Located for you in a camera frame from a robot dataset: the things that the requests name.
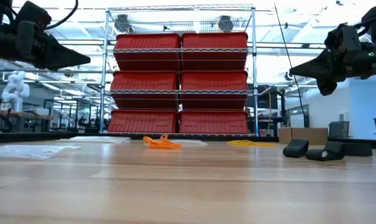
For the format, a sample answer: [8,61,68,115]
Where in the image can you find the thin black hanging cable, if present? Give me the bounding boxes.
[273,2,310,128]

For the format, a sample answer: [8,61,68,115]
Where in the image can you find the wooden workbench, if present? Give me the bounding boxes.
[0,108,55,133]

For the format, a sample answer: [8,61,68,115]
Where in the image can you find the black aluminium table frame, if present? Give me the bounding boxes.
[0,132,376,150]

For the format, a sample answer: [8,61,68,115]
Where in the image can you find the yellow hanging cable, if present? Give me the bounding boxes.
[266,91,273,135]

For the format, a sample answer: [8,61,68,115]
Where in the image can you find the black monitor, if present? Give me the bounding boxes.
[245,83,278,110]

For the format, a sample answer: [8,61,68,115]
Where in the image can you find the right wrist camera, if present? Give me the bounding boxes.
[324,24,362,52]

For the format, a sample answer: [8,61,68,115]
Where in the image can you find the chrome wire shelving rack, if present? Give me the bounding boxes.
[99,3,259,138]

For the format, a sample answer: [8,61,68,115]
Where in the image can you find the wide black rubber band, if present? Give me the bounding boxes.
[344,142,374,157]

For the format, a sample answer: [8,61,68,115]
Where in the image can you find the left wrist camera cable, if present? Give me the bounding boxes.
[44,0,80,31]

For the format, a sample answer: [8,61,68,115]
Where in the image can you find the black clip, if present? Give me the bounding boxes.
[282,138,310,159]
[305,141,347,162]

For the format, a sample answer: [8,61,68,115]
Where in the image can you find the brown cardboard box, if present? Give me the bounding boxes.
[278,126,328,146]

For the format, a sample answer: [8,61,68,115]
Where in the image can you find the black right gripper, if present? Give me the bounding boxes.
[288,40,376,97]

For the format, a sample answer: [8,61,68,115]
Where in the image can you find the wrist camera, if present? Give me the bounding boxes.
[15,1,52,32]
[324,24,362,52]

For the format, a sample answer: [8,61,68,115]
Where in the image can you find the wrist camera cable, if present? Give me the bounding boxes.
[44,0,80,31]
[352,11,376,30]

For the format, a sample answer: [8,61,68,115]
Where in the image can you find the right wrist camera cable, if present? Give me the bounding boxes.
[352,11,376,30]

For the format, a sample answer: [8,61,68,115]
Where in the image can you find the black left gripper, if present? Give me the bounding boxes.
[0,18,91,72]

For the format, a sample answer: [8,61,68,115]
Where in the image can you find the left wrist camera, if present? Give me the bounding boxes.
[15,1,52,32]

